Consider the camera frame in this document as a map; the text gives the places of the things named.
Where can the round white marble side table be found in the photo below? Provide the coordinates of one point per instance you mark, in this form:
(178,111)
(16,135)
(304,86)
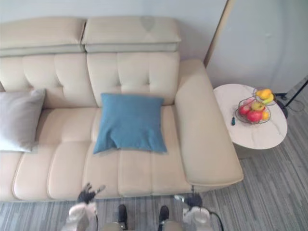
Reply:
(252,134)

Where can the black floor lamp stand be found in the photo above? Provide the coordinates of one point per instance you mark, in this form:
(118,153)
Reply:
(292,98)

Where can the red apple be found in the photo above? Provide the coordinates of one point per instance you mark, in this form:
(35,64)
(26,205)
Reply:
(254,116)
(243,109)

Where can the beige wall trim strip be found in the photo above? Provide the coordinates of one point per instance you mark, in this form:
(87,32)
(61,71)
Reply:
(220,33)

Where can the orange fruit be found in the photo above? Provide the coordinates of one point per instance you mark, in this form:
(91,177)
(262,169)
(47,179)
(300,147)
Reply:
(265,115)

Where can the yellow mango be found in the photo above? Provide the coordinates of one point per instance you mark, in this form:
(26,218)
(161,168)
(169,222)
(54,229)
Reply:
(264,93)

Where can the grey square cushion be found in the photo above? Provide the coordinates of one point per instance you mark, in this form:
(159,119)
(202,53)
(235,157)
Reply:
(16,120)

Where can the blue square cushion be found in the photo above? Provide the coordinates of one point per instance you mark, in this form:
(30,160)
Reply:
(131,125)

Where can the robot left leg and foot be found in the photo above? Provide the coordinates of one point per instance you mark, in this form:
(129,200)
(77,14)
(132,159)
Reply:
(120,217)

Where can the beige leather sofa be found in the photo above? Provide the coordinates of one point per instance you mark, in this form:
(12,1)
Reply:
(72,154)

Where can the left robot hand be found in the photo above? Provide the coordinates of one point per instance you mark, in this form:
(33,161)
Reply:
(87,192)

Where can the small dark remote key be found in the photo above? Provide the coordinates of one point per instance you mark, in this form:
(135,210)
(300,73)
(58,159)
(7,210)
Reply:
(233,120)

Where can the yellow green apple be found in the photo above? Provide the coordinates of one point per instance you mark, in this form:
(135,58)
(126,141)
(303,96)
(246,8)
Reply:
(257,105)

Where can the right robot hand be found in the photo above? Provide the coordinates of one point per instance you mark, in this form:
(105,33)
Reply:
(192,199)

